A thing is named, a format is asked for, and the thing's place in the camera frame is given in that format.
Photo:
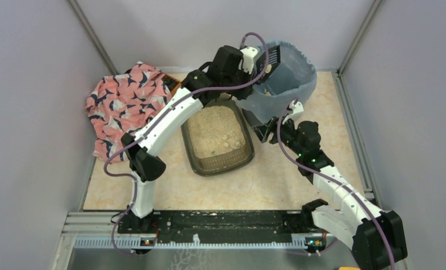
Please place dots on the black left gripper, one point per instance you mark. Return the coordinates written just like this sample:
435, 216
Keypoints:
267, 59

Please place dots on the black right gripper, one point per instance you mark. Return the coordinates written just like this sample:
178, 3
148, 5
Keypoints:
269, 130

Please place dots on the black litter scoop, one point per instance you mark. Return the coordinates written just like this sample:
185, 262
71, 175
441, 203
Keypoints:
273, 62

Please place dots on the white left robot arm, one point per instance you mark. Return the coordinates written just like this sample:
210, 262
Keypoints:
233, 71

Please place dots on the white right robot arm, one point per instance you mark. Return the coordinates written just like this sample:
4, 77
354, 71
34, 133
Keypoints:
375, 237

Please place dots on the dark green litter box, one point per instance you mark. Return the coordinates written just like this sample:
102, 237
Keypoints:
217, 139

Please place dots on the wooden tray box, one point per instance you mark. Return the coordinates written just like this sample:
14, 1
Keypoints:
172, 83

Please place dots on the blue plastic bin liner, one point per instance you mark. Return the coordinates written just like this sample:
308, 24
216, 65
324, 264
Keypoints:
295, 77

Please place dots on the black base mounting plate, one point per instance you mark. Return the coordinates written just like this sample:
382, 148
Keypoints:
219, 227

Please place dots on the pink patterned cloth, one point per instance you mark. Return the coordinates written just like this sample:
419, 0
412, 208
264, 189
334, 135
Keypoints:
124, 103

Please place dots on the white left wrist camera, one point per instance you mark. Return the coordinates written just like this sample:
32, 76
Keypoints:
248, 60

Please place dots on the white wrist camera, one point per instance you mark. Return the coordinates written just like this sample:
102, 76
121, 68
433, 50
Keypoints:
295, 111
248, 60

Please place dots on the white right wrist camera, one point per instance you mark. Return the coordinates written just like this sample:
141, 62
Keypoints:
295, 111

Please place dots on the aluminium frame rail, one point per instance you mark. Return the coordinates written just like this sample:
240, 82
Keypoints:
98, 229

